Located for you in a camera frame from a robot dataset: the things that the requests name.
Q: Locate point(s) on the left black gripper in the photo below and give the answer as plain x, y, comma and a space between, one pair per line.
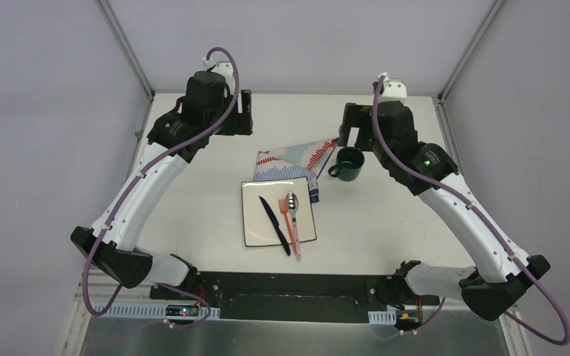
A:
244, 113

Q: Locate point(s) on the patterned cloth napkin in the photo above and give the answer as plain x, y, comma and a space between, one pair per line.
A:
306, 160

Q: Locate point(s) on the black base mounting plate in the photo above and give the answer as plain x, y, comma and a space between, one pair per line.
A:
323, 298

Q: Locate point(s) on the white square plate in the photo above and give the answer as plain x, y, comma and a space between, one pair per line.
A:
258, 229

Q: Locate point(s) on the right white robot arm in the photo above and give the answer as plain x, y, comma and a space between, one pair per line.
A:
502, 271

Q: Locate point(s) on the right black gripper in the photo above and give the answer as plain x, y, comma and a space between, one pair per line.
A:
355, 116

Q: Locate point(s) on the left white cable duct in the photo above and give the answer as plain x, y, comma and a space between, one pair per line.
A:
163, 311

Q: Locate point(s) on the white cable duct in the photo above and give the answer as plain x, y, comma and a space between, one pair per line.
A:
163, 311
386, 317

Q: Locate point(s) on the orange plastic fork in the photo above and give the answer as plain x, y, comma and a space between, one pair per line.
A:
284, 210

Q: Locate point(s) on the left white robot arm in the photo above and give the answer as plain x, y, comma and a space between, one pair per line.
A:
112, 240

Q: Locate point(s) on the dark blue plastic knife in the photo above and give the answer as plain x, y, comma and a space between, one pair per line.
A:
274, 221

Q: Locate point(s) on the dark green mug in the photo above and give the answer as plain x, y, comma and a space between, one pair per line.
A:
349, 161

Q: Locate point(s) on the silver spoon pink handle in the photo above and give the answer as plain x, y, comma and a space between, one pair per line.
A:
292, 206

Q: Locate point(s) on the right white cable duct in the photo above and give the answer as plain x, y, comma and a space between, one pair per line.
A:
386, 317

